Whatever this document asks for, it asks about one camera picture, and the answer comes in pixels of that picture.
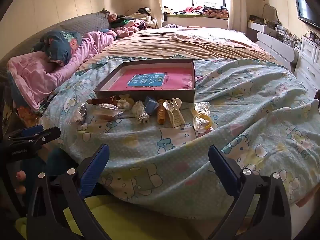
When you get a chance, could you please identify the bagged brown hair accessory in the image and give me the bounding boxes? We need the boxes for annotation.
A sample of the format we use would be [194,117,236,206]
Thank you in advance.
[94,104,120,123]

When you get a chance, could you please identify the clutter on vanity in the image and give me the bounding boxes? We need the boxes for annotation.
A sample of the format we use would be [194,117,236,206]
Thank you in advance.
[249,15,302,47]

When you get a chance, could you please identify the white vanity table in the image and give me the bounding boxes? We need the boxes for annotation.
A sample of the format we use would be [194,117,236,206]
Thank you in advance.
[246,20,300,73]

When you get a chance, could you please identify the bagged yellow bracelet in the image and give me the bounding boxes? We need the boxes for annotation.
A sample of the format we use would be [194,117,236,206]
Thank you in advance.
[191,102,215,134]

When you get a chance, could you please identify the blue hair accessory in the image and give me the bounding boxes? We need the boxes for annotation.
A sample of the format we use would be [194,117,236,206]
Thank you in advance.
[144,96,159,115]

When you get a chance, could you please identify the tan bedsheet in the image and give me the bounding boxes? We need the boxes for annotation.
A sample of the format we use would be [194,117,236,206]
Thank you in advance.
[77,26,275,73]

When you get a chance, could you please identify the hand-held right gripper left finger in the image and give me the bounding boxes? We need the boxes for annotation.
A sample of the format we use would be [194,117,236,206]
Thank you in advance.
[26,144,110,240]

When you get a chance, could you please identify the clothes on windowsill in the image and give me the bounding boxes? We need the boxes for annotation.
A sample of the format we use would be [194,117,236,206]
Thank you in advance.
[162,5,229,18]

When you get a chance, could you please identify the brown hair clip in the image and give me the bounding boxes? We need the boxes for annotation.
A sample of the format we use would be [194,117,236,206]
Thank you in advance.
[87,97,118,107]

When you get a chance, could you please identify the wall television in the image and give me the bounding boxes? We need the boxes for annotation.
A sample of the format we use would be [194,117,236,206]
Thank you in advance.
[294,0,320,30]

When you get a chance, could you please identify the cloud-shaped mirror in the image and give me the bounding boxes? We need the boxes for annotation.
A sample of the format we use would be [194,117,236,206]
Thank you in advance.
[261,4,279,23]

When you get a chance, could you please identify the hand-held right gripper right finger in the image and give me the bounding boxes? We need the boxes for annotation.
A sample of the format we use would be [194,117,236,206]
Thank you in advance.
[207,145,292,240]

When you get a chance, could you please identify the white window bench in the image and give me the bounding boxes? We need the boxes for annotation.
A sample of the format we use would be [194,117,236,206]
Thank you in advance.
[161,14,229,30]

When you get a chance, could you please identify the grey quilted headboard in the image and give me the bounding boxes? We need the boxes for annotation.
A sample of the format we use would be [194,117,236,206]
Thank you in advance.
[0,11,110,60]

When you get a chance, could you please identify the bagged silver hair accessory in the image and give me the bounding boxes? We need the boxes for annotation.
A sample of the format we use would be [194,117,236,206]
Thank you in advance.
[76,104,88,125]

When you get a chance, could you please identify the pink quilt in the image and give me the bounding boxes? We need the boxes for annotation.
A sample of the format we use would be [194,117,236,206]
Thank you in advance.
[7,30,118,112]

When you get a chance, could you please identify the pile of clothes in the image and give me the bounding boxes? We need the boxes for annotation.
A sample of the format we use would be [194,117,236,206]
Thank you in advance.
[107,12,158,38]

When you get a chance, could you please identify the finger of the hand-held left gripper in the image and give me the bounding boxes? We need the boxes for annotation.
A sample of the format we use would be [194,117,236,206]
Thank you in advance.
[7,124,44,142]
[7,127,61,147]

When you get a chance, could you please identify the bagged silver comb clip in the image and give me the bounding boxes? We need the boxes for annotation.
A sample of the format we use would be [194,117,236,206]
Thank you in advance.
[131,101,150,125]

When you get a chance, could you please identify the orange spiral hair tie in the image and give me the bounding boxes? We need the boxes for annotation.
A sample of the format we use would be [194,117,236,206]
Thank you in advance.
[157,104,168,126]

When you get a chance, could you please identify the cream curtain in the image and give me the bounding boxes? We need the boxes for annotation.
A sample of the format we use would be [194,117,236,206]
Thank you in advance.
[149,0,165,28]
[226,0,248,32]

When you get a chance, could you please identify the blue floral pillow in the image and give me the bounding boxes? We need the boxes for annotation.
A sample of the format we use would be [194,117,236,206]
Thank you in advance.
[31,30,83,65]

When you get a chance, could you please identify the shallow cardboard box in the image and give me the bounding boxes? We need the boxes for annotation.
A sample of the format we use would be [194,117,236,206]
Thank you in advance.
[94,59,196,103]

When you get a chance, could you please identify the person's left hand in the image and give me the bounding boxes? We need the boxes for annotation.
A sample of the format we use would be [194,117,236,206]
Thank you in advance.
[14,170,27,195]

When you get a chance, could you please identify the cartoon cat print blanket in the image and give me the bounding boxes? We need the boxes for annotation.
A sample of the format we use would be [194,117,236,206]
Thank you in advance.
[40,56,320,220]

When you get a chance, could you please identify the white hair claw clip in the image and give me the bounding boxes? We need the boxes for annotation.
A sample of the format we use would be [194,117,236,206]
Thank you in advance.
[162,98,187,128]

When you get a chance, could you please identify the white drawer cabinet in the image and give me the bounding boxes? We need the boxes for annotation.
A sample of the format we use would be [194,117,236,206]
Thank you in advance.
[294,34,320,93]

